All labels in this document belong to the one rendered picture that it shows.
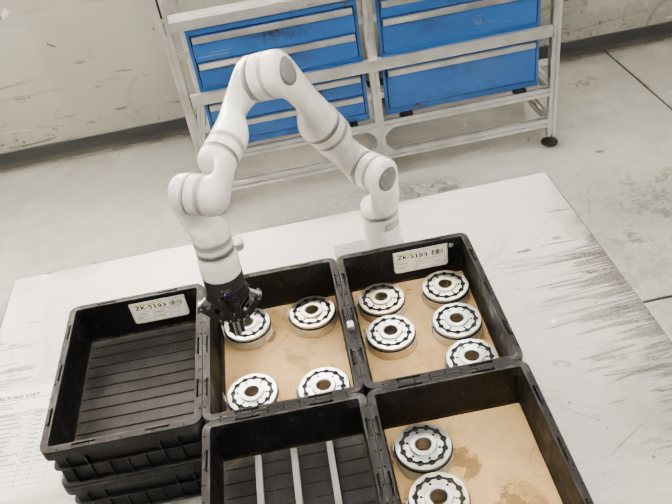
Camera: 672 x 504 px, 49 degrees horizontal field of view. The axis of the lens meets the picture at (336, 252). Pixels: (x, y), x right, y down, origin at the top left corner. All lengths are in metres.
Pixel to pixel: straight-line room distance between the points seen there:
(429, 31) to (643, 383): 2.05
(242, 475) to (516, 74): 2.55
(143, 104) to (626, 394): 3.24
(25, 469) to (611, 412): 1.24
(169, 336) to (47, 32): 2.70
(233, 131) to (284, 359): 0.52
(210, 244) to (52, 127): 3.18
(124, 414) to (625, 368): 1.06
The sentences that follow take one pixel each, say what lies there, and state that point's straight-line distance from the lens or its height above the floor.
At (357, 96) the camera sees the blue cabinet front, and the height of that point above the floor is 0.44.
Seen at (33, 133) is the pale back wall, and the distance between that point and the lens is 4.44.
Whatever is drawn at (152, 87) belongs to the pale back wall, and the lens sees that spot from 4.23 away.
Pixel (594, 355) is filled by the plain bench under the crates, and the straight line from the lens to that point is 1.73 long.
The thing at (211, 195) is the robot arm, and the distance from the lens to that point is 1.22.
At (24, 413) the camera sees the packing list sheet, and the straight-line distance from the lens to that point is 1.89.
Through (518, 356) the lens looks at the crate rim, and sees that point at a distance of 1.39.
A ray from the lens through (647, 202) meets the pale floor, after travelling 3.41.
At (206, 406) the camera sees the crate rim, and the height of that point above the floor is 0.93.
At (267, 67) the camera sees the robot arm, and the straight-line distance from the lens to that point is 1.40.
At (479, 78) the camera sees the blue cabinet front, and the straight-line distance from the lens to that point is 3.49.
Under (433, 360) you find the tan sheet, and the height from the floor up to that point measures 0.83.
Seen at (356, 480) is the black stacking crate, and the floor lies 0.83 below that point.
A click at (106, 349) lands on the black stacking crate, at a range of 1.75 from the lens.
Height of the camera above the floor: 1.95
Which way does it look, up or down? 38 degrees down
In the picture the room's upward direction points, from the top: 10 degrees counter-clockwise
